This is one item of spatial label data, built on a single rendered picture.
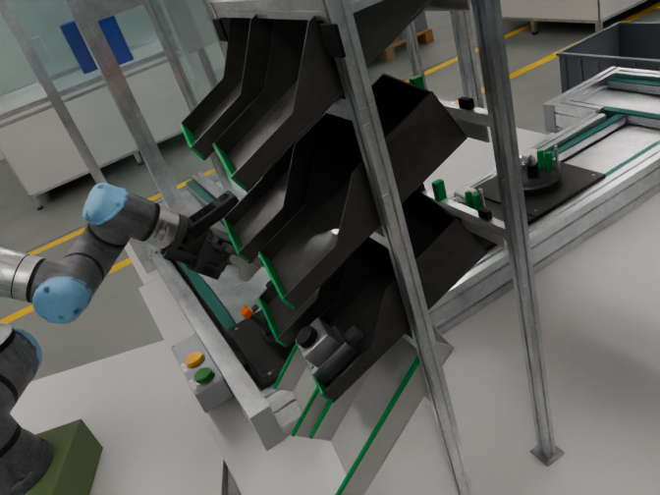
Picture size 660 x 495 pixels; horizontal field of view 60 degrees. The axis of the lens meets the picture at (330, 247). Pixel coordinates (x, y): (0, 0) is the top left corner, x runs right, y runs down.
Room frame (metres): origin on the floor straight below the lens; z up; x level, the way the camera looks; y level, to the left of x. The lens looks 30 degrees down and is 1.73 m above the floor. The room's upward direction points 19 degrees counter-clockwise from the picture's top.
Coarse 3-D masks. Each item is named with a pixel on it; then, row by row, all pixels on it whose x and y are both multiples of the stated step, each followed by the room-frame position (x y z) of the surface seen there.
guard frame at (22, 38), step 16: (0, 0) 1.73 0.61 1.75; (16, 16) 1.73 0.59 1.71; (16, 32) 1.72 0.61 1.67; (32, 48) 1.73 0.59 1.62; (416, 48) 2.14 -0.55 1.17; (32, 64) 1.72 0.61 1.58; (416, 64) 2.13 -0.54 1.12; (48, 80) 1.73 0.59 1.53; (48, 96) 1.72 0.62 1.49; (64, 112) 1.73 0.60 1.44; (80, 144) 1.73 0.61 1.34; (96, 176) 1.72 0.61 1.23; (144, 256) 1.73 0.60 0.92
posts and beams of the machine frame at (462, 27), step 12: (456, 12) 1.96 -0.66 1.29; (468, 12) 1.96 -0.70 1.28; (456, 24) 1.98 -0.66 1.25; (468, 24) 1.96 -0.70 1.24; (456, 36) 1.98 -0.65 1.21; (468, 36) 1.96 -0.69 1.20; (456, 48) 1.99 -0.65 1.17; (468, 48) 1.96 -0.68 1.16; (468, 60) 1.95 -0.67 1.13; (468, 72) 1.95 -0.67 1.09; (468, 84) 1.96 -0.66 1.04; (468, 96) 1.97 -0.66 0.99; (480, 96) 1.96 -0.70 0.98
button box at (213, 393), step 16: (192, 336) 1.13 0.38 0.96; (176, 352) 1.09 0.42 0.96; (192, 352) 1.07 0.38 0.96; (208, 352) 1.05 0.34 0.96; (192, 368) 1.01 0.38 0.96; (192, 384) 0.96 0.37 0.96; (208, 384) 0.94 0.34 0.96; (224, 384) 0.94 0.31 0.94; (208, 400) 0.93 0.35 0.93; (224, 400) 0.94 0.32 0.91
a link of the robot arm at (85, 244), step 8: (88, 224) 0.95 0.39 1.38; (88, 232) 0.94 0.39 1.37; (80, 240) 0.95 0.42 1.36; (88, 240) 0.93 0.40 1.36; (96, 240) 0.93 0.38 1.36; (72, 248) 0.92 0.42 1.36; (80, 248) 0.91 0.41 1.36; (88, 248) 0.91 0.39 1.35; (96, 248) 0.92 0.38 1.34; (104, 248) 0.93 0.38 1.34; (112, 248) 0.93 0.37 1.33; (120, 248) 0.94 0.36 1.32; (64, 256) 0.90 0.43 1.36; (96, 256) 0.90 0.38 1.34; (104, 256) 0.91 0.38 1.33; (112, 256) 0.94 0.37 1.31; (104, 264) 0.90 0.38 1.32; (112, 264) 0.94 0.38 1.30; (104, 272) 0.89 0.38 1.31
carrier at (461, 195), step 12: (456, 192) 1.33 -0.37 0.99; (468, 192) 1.22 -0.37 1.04; (480, 192) 1.15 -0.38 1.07; (468, 204) 1.22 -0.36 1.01; (480, 204) 1.26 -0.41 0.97; (492, 204) 1.24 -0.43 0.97; (456, 216) 1.19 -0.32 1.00; (492, 216) 1.19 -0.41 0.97; (528, 216) 1.13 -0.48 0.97; (480, 240) 1.11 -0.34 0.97
